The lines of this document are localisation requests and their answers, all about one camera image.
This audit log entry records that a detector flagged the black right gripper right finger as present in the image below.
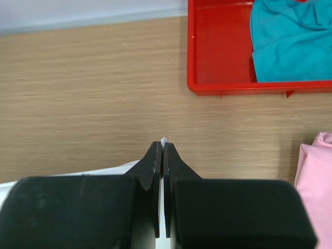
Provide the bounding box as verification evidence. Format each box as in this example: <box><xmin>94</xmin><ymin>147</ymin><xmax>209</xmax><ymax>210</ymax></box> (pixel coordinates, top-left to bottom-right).
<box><xmin>163</xmin><ymin>143</ymin><xmax>317</xmax><ymax>248</ymax></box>

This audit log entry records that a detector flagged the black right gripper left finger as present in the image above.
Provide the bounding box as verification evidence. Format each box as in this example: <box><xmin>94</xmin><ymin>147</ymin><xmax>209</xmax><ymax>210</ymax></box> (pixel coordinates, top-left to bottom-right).
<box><xmin>0</xmin><ymin>141</ymin><xmax>162</xmax><ymax>249</ymax></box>

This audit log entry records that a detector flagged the folded pink t shirt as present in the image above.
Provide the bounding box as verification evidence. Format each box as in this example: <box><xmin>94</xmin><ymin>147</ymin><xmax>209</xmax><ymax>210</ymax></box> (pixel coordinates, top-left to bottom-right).
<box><xmin>294</xmin><ymin>132</ymin><xmax>331</xmax><ymax>248</ymax></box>

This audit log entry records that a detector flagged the red plastic tray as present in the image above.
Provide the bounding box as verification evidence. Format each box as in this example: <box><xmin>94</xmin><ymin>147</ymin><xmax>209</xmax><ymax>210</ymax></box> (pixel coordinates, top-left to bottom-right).
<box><xmin>187</xmin><ymin>1</ymin><xmax>331</xmax><ymax>96</ymax></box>

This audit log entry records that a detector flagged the teal t shirt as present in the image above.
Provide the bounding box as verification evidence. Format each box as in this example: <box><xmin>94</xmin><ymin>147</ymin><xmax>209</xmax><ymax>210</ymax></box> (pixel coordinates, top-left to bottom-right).
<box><xmin>250</xmin><ymin>1</ymin><xmax>331</xmax><ymax>82</ymax></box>

